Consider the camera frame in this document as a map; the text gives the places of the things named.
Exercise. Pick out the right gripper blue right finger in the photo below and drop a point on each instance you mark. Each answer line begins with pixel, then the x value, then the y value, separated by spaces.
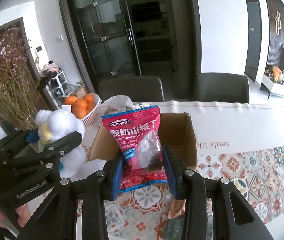
pixel 171 170

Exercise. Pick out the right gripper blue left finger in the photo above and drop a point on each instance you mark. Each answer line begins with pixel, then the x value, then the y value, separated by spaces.
pixel 117 172

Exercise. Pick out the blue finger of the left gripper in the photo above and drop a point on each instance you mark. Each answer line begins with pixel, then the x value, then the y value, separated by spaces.
pixel 62 146
pixel 32 136

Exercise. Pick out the white plush toy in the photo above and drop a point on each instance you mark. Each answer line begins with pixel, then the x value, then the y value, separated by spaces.
pixel 53 126

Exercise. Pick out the red hawthorn snack bag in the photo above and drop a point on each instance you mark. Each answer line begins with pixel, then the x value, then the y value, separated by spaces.
pixel 136 132

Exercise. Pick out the brown cardboard box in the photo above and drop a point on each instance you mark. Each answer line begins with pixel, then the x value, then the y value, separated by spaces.
pixel 175 130

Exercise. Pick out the orange fruit front left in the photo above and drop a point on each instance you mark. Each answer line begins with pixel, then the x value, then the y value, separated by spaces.
pixel 79 111

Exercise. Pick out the orange fruit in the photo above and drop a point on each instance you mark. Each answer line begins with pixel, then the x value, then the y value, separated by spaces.
pixel 79 111
pixel 90 107
pixel 70 100
pixel 80 103
pixel 89 98

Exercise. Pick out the orange fruit back left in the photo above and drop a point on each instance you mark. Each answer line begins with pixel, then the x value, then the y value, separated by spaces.
pixel 70 100

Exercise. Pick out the orange fruit front centre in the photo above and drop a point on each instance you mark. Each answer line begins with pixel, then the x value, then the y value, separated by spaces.
pixel 80 103

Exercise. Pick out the white plastic fruit basket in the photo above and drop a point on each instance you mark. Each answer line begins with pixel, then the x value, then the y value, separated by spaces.
pixel 91 118

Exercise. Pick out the white shoe rack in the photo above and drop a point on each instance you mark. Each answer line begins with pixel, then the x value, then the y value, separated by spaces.
pixel 57 85

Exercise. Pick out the orange fruit middle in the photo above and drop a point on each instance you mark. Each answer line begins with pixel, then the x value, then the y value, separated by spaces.
pixel 90 107

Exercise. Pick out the orange fruit back right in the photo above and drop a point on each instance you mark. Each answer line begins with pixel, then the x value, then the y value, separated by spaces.
pixel 89 98

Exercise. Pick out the dark green glitter pouch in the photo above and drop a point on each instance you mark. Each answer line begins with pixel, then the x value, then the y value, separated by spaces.
pixel 174 227

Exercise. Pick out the floral fabric tissue pouch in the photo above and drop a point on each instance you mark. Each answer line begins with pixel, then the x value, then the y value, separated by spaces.
pixel 116 104

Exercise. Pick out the dark chair left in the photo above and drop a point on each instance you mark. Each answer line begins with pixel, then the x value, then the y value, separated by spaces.
pixel 137 88

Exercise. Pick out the dark chair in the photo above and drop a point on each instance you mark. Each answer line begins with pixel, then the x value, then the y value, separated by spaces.
pixel 221 87
pixel 137 88

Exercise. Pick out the glass vase with dried flowers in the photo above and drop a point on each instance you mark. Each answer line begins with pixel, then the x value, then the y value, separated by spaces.
pixel 17 89

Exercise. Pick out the dark chair right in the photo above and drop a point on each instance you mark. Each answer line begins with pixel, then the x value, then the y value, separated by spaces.
pixel 221 87

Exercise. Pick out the patterned white table runner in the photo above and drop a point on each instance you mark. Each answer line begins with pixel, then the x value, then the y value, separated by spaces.
pixel 242 142

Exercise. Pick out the black glass door cabinet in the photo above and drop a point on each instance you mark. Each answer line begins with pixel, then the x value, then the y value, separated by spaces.
pixel 118 38

